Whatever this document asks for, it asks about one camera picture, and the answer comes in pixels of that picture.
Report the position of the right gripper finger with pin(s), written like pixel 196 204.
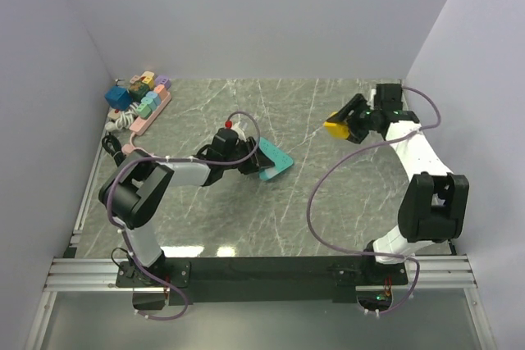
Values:
pixel 357 104
pixel 357 136

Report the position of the black mounting base bar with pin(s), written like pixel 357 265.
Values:
pixel 258 279

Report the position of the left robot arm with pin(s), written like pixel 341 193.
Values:
pixel 133 196

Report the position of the yellow cube socket adapter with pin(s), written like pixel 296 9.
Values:
pixel 337 130

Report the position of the purple power strip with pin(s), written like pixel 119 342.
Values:
pixel 163 80

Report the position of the aluminium rail frame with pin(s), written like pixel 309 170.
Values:
pixel 336 199

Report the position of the light blue plug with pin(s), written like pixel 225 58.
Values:
pixel 151 99

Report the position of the yellow white plug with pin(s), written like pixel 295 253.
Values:
pixel 148 77

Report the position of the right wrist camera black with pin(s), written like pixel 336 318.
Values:
pixel 388 98

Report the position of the mint green plug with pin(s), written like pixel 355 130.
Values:
pixel 143 111

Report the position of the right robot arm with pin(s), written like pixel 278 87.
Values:
pixel 434 205

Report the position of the salmon pink plug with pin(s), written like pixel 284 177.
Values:
pixel 161 91

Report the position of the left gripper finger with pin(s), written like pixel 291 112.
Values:
pixel 252 145
pixel 259 162

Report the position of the white plug adapter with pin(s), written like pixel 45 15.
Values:
pixel 372 99

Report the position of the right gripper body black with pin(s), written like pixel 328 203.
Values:
pixel 366 118

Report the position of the pink power strip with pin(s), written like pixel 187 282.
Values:
pixel 139 126

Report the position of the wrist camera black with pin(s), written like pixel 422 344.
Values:
pixel 388 98
pixel 225 141

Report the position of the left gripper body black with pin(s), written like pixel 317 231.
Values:
pixel 242 166

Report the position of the teal power strip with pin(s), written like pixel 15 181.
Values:
pixel 281 160

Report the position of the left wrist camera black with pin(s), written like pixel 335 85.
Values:
pixel 225 141

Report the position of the blue cube socket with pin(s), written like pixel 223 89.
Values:
pixel 118 98

